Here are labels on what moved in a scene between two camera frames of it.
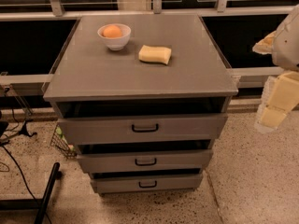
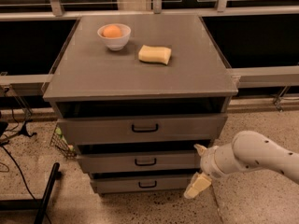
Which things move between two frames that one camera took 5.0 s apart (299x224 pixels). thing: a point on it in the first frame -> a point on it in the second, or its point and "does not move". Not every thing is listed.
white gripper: [288, 49] -> [207, 162]
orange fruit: [112, 32] does not move
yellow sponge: [156, 54] does not move
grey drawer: [144, 161] does not move
